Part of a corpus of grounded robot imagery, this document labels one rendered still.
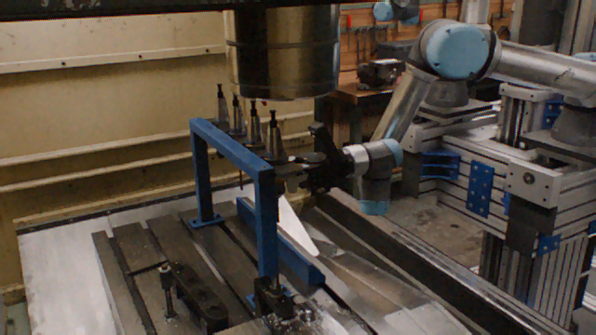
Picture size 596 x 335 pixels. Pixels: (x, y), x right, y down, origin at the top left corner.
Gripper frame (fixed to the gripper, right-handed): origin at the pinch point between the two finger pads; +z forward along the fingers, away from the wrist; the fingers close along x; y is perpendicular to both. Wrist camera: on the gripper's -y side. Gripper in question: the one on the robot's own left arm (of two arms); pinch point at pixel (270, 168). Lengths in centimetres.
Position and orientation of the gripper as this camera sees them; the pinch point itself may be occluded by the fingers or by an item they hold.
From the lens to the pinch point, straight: 111.0
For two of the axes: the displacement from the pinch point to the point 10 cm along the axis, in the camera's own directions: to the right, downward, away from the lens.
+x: -4.7, -3.1, 8.3
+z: -8.8, 1.8, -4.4
